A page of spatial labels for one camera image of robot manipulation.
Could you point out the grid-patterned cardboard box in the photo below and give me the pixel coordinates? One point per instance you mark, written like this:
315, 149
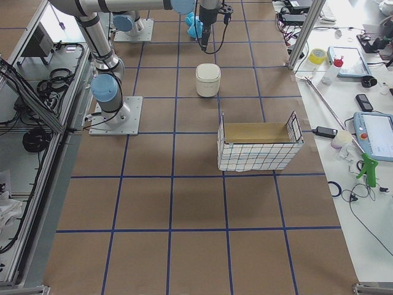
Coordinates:
258, 146

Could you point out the black remote control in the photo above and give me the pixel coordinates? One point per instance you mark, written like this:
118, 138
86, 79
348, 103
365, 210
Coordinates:
364, 103

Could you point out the aluminium frame post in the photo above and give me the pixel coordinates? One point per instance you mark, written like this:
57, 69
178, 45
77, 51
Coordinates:
305, 31

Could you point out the blue plush toy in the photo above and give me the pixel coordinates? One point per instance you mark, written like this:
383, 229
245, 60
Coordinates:
194, 24

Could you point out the red-capped plastic bottle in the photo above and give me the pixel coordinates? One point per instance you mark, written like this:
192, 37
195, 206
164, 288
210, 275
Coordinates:
331, 74

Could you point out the teach pendant with red button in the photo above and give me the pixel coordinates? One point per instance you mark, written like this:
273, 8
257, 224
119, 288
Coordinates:
374, 134

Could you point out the yellow tape roll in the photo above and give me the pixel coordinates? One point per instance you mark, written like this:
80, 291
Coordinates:
317, 56

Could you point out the green-handled reach grabber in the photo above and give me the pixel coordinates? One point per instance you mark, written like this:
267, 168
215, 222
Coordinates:
369, 165

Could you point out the grey control box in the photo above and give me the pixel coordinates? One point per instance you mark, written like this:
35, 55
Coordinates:
40, 45

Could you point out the crumpled white cloth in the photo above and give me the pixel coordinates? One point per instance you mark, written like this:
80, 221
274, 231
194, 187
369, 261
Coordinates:
11, 209

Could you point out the white paper cup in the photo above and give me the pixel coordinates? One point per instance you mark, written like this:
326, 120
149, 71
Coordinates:
341, 139

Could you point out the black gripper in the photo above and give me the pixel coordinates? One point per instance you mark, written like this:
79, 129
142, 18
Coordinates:
206, 18

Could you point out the black power adapter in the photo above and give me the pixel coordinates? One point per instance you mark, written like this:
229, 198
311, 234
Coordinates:
325, 132

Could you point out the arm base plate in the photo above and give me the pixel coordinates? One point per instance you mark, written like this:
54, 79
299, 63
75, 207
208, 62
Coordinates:
126, 121
145, 36

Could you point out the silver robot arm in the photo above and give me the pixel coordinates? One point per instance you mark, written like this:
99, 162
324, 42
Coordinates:
107, 86
128, 22

